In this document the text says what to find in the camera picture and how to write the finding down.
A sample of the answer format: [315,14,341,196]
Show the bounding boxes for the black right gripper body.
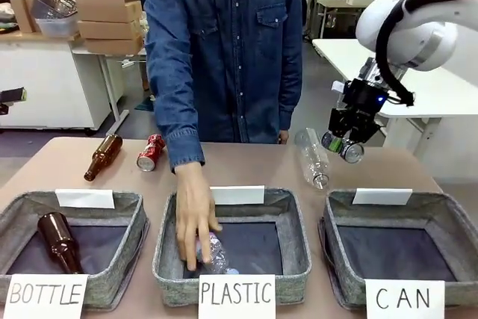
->
[328,78,391,139]

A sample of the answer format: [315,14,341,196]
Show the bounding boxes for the silver green drink can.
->
[321,132,365,164]

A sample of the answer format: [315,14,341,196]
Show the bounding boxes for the crushed clear plastic bottle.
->
[193,231,240,276]

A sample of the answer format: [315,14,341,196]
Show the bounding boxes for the person's right forearm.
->
[152,72,207,175]

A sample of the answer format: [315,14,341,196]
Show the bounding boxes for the grey felt basket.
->
[152,188,313,308]
[317,188,478,312]
[0,191,151,311]

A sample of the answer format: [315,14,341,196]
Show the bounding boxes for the dark grey plastic basket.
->
[30,0,78,20]

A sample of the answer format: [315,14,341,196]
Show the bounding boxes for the crushed red can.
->
[136,134,167,173]

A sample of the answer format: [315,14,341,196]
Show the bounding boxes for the white CAN paper label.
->
[364,278,447,319]

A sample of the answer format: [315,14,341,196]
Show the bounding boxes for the person's right hand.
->
[173,162,225,272]

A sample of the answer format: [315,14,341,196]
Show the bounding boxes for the white cabinet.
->
[0,33,114,131]

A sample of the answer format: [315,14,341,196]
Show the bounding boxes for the white desk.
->
[311,37,478,177]

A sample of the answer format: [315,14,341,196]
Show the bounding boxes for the blank white card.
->
[55,188,116,210]
[209,185,267,206]
[351,188,414,206]

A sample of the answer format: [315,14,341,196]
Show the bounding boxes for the small cardboard box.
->
[9,0,40,34]

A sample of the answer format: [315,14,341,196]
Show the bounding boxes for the clear grey plastic bin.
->
[34,16,80,39]

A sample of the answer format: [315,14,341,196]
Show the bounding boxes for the background desk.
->
[303,0,371,40]

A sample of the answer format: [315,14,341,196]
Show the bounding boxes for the white table with leg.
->
[71,44,147,126]

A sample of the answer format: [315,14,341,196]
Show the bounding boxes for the brown glass bottle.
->
[37,211,84,275]
[83,133,124,182]

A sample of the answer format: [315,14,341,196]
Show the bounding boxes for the flat cardboard box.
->
[84,36,145,55]
[77,19,144,41]

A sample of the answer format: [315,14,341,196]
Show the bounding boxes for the teal floor object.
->
[134,99,156,113]

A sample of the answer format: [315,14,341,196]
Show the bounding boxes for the large open cardboard box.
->
[72,0,143,23]

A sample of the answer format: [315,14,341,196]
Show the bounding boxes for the person in denim shirt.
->
[139,0,304,145]

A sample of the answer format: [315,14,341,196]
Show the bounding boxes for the white PLASTIC paper label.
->
[197,274,277,319]

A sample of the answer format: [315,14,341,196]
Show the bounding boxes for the white BOTTLE paper label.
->
[3,273,90,319]

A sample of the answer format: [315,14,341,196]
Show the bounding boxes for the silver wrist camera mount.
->
[357,56,407,87]

